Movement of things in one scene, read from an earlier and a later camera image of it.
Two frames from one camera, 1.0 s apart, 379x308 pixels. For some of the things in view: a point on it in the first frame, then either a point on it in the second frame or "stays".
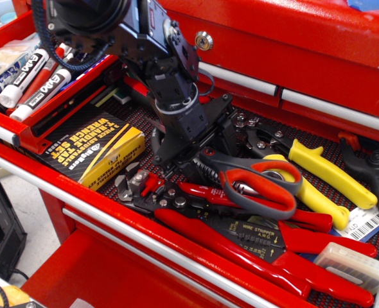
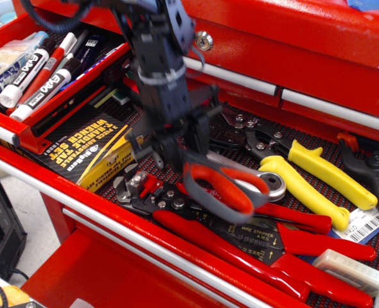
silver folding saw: (214, 174) → (272, 182)
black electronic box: (4, 235) stays
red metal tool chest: (293, 206) stays
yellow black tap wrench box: (94, 149) stays
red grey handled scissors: (261, 185) → (225, 192)
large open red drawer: (304, 217) stays
